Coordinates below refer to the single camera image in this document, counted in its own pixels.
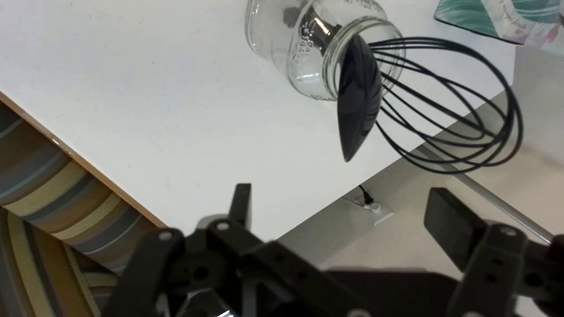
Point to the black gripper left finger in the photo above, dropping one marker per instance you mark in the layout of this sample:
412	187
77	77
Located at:
223	257

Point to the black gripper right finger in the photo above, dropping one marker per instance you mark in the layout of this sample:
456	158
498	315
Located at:
500	262

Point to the black ladle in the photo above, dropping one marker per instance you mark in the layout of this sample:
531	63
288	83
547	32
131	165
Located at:
360	91

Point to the clear glass jar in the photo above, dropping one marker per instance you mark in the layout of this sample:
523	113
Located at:
306	39

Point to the striped sofa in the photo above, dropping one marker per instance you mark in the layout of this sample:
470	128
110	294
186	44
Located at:
64	234

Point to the white table top board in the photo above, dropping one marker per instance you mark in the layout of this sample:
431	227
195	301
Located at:
168	100

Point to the teal patterned tissue box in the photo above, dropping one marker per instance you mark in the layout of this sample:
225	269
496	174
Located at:
521	21

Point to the wall outlet with plug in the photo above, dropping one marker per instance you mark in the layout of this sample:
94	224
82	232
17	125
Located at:
373	206

